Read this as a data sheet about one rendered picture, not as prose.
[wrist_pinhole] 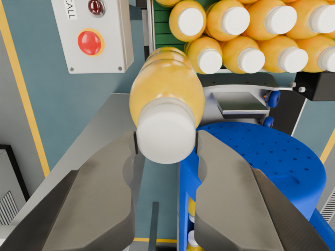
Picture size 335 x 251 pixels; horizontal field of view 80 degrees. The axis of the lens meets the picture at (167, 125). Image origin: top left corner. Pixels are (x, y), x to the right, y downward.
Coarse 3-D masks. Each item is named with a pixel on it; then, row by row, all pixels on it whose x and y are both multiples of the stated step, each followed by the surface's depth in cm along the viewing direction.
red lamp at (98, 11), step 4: (92, 0) 29; (96, 0) 29; (88, 4) 29; (92, 4) 29; (96, 4) 29; (100, 4) 30; (88, 8) 30; (92, 8) 30; (96, 8) 30; (100, 8) 30; (92, 12) 30; (96, 12) 30; (100, 12) 30
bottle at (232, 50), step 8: (216, 40) 48; (232, 40) 39; (240, 40) 37; (248, 40) 37; (224, 48) 40; (232, 48) 37; (240, 48) 36; (248, 48) 35; (256, 48) 36; (224, 56) 40; (232, 56) 37; (240, 56) 36; (224, 64) 41; (232, 64) 38; (240, 72) 39
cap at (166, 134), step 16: (160, 112) 12; (176, 112) 12; (144, 128) 12; (160, 128) 12; (176, 128) 12; (192, 128) 12; (144, 144) 13; (160, 144) 13; (176, 144) 13; (192, 144) 13; (160, 160) 13; (176, 160) 13
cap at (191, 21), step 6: (186, 12) 31; (192, 12) 31; (198, 12) 31; (180, 18) 31; (186, 18) 31; (192, 18) 31; (198, 18) 31; (180, 24) 32; (186, 24) 32; (192, 24) 32; (198, 24) 32; (186, 30) 32; (192, 30) 32; (198, 30) 32
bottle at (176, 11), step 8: (184, 0) 35; (192, 0) 35; (176, 8) 34; (184, 8) 33; (200, 8) 34; (176, 16) 34; (176, 24) 34; (176, 32) 35; (200, 32) 35; (184, 40) 37; (192, 40) 37
